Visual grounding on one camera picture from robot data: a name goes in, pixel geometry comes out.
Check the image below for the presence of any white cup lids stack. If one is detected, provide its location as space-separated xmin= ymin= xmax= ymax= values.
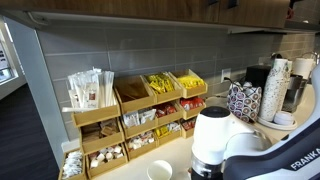
xmin=273 ymin=110 xmax=296 ymax=127

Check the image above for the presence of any yellow-green sachets pile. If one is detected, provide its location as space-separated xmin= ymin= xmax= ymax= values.
xmin=145 ymin=73 xmax=176 ymax=95

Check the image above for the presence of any red packets pile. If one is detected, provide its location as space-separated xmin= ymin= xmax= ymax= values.
xmin=179 ymin=96 xmax=205 ymax=111
xmin=154 ymin=102 xmax=178 ymax=118

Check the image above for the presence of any bright yellow sachets pile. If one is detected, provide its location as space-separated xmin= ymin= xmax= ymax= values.
xmin=176 ymin=74 xmax=205 ymax=90

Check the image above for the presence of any yellow and white packets pile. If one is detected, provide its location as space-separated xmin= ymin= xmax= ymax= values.
xmin=154 ymin=121 xmax=181 ymax=138

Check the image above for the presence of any red-lid creamer cups pile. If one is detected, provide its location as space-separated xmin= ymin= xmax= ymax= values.
xmin=181 ymin=118 xmax=197 ymax=131

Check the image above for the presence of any white creamer cups pile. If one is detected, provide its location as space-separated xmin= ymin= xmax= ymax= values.
xmin=89 ymin=144 xmax=125 ymax=169
xmin=127 ymin=130 xmax=156 ymax=150

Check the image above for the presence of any wooden condiment organizer rack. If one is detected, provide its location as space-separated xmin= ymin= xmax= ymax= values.
xmin=70 ymin=68 xmax=209 ymax=180

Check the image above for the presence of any brown packets pile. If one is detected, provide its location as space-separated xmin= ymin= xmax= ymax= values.
xmin=81 ymin=119 xmax=120 ymax=141

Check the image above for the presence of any wooden upper cabinet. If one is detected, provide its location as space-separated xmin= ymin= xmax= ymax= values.
xmin=0 ymin=0 xmax=292 ymax=30

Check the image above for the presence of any black box appliance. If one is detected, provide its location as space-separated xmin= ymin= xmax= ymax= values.
xmin=245 ymin=64 xmax=272 ymax=91

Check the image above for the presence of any small wooden box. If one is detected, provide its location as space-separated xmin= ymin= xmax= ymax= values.
xmin=58 ymin=148 xmax=88 ymax=180

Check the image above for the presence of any white pods pile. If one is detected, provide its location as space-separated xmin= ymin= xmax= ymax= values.
xmin=62 ymin=150 xmax=84 ymax=179

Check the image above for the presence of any round white tray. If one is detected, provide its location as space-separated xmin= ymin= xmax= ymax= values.
xmin=255 ymin=114 xmax=298 ymax=132

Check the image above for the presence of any dark silver appliance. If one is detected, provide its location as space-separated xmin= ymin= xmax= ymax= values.
xmin=282 ymin=74 xmax=303 ymax=114

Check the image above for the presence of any white wall outlet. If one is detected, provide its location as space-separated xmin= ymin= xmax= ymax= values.
xmin=220 ymin=68 xmax=232 ymax=84

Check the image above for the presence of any black wire pod carousel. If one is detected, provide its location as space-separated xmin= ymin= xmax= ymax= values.
xmin=226 ymin=81 xmax=264 ymax=124

